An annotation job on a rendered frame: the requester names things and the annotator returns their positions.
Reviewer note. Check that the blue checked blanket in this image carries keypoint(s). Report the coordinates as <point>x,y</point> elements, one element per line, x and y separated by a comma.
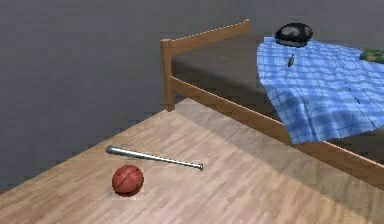
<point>320,90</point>

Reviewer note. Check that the green patterned pillow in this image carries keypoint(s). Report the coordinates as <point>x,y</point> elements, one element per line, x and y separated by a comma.
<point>373,55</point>

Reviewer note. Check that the wooden bed with grey mattress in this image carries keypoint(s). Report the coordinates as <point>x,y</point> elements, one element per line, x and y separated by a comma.
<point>213,71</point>

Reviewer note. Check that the small dark pen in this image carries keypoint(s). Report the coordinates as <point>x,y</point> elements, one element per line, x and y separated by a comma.
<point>291,61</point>

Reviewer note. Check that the silver baseball bat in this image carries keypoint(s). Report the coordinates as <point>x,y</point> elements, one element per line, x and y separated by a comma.
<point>150,156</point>

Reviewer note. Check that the orange basketball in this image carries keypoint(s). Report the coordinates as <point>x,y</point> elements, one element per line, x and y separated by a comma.
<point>127,180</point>

